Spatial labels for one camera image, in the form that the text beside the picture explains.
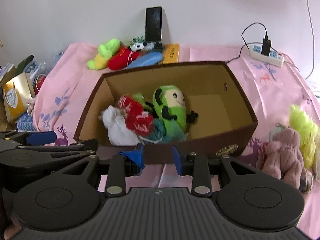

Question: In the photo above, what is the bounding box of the white soft cloth bundle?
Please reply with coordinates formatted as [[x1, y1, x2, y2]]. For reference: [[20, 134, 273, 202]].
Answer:
[[98, 105, 140, 146]]

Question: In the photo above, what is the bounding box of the teal knitted fabric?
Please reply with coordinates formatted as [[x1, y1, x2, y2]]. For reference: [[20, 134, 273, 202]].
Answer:
[[139, 118, 171, 145]]

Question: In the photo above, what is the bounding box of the red knitted fabric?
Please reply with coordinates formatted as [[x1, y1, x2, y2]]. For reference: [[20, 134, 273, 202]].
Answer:
[[118, 95, 153, 137]]

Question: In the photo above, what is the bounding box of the green knitted sock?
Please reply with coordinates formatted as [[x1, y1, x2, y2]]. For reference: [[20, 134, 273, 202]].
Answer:
[[132, 93, 153, 114]]

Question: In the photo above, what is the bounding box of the green pea plush toy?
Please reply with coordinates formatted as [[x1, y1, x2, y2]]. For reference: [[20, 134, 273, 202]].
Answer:
[[153, 85, 199, 141]]

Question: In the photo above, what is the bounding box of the yellow paper bag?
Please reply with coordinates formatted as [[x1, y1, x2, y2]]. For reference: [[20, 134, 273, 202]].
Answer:
[[3, 73, 35, 123]]

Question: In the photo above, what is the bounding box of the pink patterned bedsheet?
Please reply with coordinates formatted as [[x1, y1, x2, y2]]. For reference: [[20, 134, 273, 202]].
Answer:
[[32, 42, 320, 238]]

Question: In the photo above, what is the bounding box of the brown cardboard box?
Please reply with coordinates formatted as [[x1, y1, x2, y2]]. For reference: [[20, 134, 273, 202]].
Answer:
[[74, 61, 258, 164]]

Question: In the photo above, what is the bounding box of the pink teddy bear plush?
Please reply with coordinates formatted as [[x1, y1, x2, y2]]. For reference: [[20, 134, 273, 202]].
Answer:
[[256, 128, 314, 194]]

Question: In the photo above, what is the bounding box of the red plush toy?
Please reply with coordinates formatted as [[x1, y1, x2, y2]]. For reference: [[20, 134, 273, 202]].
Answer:
[[107, 46, 140, 70]]

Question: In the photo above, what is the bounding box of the green yellow plush toy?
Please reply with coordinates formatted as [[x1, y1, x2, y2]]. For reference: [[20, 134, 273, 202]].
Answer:
[[87, 38, 121, 70]]

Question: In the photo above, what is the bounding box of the blue glasses case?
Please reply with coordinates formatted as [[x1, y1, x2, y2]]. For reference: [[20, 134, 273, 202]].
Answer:
[[127, 51, 163, 69]]

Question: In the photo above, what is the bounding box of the yellow wooden box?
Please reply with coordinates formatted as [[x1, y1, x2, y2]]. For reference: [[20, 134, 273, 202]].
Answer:
[[162, 44, 180, 64]]

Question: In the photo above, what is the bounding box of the neon yellow fluffy item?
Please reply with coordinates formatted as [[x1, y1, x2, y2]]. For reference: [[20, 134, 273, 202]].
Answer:
[[289, 105, 319, 170]]

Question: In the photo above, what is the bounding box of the small panda plush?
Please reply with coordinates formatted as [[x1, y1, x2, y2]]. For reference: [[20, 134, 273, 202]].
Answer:
[[129, 37, 155, 52]]

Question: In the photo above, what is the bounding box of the white power strip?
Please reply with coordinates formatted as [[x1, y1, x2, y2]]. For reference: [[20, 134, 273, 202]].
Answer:
[[249, 44, 285, 68]]

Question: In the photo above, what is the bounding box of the black charger plug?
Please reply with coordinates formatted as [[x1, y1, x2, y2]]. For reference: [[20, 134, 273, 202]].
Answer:
[[261, 34, 271, 56]]

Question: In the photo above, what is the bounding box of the black smartphone on stand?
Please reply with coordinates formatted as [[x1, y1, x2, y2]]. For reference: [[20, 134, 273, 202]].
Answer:
[[145, 7, 163, 42]]

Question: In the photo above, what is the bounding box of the black charger cable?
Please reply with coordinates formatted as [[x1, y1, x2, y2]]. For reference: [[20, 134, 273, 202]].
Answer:
[[225, 22, 270, 64]]

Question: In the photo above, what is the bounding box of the white wall cable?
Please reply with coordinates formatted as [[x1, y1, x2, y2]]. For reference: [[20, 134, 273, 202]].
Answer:
[[303, 0, 316, 81]]

